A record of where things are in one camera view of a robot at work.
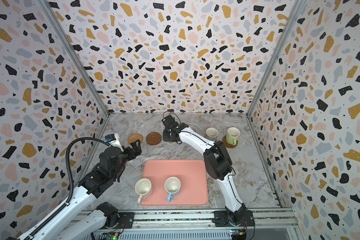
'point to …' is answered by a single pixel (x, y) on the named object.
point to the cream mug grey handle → (211, 133)
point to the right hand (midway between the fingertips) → (165, 134)
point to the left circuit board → (113, 235)
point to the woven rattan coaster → (134, 137)
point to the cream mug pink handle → (143, 188)
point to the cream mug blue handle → (172, 185)
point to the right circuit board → (238, 234)
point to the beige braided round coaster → (170, 142)
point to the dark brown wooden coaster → (153, 138)
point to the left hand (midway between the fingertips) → (134, 141)
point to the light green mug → (233, 134)
